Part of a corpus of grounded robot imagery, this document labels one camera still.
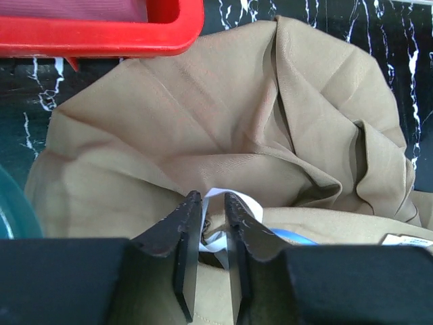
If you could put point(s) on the blue wire hanger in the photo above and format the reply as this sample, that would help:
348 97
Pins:
293 237

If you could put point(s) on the mauve pink garment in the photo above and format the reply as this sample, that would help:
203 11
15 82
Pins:
126 11

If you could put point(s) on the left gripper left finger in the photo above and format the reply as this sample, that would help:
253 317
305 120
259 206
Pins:
150 279

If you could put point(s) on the black marble pattern mat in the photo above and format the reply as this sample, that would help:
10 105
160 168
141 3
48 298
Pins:
397 34

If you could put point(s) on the tan brown garment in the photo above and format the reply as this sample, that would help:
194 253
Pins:
301 126

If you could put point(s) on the red plastic bin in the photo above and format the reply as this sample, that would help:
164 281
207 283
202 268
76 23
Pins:
171 28

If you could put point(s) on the teal transparent plastic tub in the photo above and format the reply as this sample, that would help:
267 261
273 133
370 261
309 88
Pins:
18 220

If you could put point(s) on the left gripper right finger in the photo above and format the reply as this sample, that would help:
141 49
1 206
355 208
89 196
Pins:
274 282

